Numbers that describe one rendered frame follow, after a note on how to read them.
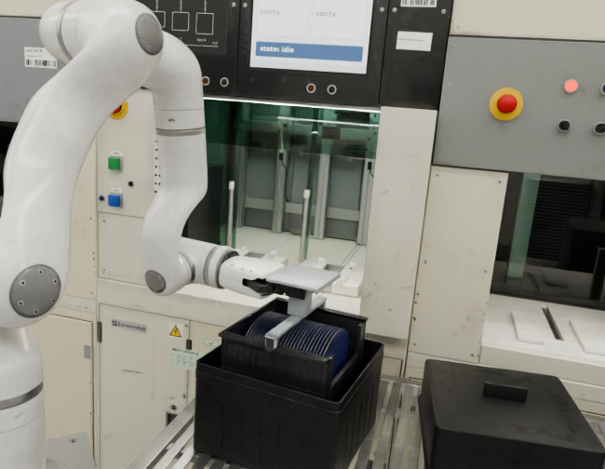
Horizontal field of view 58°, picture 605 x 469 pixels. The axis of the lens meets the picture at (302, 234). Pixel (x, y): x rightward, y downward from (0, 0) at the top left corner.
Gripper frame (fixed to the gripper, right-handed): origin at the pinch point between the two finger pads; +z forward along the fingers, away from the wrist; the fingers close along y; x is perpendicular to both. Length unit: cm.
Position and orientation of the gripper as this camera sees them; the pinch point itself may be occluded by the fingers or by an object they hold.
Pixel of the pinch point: (301, 286)
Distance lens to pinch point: 101.8
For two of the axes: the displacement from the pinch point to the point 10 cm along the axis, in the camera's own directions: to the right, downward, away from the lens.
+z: 9.1, 1.8, -3.7
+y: -4.0, 1.7, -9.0
